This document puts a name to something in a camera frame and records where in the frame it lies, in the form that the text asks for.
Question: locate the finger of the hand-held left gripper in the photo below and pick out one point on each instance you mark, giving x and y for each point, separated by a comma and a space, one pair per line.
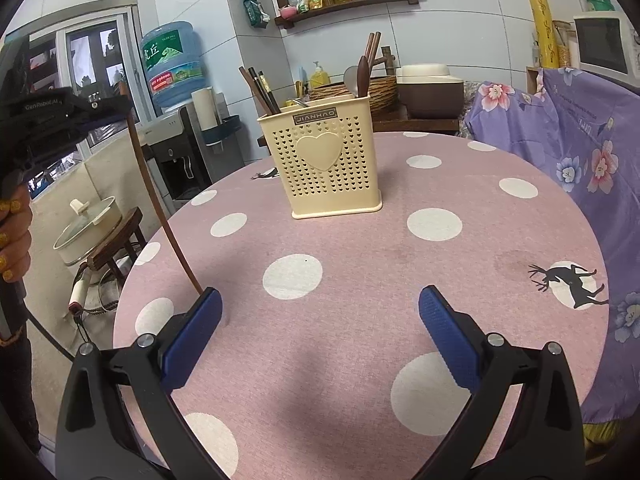
97, 120
100, 103

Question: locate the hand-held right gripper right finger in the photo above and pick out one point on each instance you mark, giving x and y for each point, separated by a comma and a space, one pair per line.
450, 337

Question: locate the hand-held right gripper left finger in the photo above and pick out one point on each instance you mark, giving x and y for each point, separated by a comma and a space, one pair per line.
192, 340

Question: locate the brown wooden chopstick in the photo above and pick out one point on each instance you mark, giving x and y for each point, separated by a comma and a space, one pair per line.
250, 85
173, 240
377, 47
370, 50

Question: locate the metal spoon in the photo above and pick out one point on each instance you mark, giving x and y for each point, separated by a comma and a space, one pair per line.
297, 104

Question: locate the cream plastic utensil holder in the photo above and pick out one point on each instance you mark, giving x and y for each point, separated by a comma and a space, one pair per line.
325, 175

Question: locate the person's left hand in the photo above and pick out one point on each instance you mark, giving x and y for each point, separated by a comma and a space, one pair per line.
15, 235

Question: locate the white framed window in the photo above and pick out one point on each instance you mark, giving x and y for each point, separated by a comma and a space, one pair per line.
95, 60

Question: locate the blue water jug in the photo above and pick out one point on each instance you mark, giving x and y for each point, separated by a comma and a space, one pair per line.
172, 67

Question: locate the water dispenser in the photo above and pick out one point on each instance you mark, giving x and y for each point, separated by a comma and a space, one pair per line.
175, 160

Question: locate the cream cup dispenser tube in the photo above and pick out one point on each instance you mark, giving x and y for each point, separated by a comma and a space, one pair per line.
205, 107

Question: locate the pink polka dot tablecloth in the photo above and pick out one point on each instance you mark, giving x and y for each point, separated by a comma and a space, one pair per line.
360, 270

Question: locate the cream pot with glass lid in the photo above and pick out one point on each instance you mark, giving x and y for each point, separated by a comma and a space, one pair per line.
87, 232

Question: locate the dark wooden stool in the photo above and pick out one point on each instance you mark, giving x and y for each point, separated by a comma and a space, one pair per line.
117, 240

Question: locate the green hanging package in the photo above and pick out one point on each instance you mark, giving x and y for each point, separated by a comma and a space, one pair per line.
256, 10

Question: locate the small pink bowl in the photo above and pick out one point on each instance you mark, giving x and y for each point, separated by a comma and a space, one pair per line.
288, 12

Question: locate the dark wooden cabinet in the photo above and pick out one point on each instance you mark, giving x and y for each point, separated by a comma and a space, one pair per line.
420, 125

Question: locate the yellow soap pump bottle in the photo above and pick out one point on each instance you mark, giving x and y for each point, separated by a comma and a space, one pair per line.
319, 79

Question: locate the purple floral cloth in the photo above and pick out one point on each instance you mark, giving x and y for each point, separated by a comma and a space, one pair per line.
565, 125

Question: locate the brown cooker with white lid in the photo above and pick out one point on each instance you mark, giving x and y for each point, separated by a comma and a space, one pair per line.
432, 92

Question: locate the woven basket basin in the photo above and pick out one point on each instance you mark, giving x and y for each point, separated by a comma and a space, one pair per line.
385, 92

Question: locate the bronze faucet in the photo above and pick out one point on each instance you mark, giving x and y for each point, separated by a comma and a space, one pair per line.
386, 60

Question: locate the yellow patterned roll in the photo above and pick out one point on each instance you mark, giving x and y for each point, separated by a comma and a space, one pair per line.
545, 35

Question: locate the white microwave oven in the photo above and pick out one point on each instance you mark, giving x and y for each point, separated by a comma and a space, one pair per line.
602, 45

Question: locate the green plastic tub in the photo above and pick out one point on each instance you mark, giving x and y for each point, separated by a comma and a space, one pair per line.
600, 5

